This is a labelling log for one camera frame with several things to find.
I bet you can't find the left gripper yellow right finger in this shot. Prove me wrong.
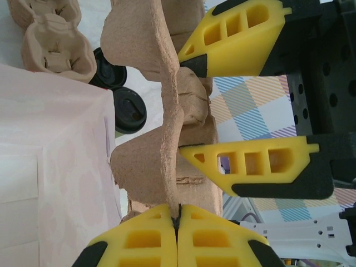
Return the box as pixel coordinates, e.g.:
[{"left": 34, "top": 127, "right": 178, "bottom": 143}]
[{"left": 177, "top": 205, "right": 284, "bottom": 267}]

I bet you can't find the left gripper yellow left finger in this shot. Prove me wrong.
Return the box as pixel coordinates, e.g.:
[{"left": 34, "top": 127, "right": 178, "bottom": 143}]
[{"left": 73, "top": 204, "right": 179, "bottom": 267}]

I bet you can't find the brown pulp cup carrier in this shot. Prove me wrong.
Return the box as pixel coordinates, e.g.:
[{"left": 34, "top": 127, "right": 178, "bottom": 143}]
[{"left": 100, "top": 0, "right": 223, "bottom": 220}]

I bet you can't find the red white paper bag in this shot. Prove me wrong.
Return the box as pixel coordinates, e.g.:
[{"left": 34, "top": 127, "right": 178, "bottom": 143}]
[{"left": 0, "top": 63, "right": 123, "bottom": 267}]

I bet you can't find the black plastic cup lid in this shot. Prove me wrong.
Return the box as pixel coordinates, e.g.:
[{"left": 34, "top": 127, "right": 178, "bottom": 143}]
[{"left": 112, "top": 86, "right": 147, "bottom": 135}]

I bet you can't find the stack of black cup lids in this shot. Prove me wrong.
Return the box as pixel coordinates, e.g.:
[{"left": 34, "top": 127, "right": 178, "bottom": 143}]
[{"left": 90, "top": 47, "right": 128, "bottom": 90}]

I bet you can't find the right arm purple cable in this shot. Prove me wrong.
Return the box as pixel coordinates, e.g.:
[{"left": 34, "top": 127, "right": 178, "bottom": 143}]
[{"left": 241, "top": 211, "right": 264, "bottom": 225}]

